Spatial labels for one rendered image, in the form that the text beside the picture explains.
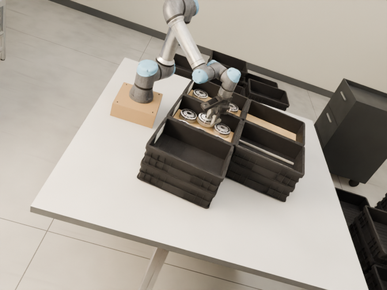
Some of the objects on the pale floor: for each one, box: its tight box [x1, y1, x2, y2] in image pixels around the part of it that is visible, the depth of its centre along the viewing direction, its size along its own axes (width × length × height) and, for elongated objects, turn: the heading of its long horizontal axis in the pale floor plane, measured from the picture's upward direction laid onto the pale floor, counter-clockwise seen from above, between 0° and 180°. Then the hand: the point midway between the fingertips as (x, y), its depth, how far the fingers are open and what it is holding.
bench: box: [30, 58, 369, 290], centre depth 243 cm, size 160×160×70 cm
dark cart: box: [314, 78, 387, 187], centre depth 354 cm, size 62×45×90 cm
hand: (208, 122), depth 209 cm, fingers closed on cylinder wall, 4 cm apart
